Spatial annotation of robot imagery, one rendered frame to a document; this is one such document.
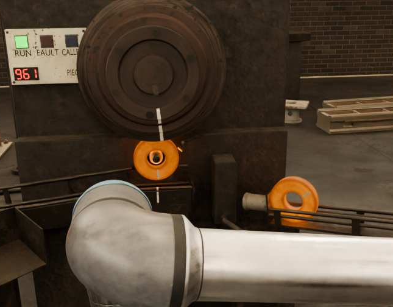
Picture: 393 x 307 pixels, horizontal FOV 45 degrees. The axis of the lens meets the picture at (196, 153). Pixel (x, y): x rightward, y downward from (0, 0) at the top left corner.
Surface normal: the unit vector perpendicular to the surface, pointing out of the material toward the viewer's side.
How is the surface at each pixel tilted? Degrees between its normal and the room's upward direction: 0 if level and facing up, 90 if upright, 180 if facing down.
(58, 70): 90
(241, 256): 47
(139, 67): 90
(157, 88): 90
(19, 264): 5
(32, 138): 0
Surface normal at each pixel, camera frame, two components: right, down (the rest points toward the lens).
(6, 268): -0.07, -0.92
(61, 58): 0.11, 0.32
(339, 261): 0.20, -0.42
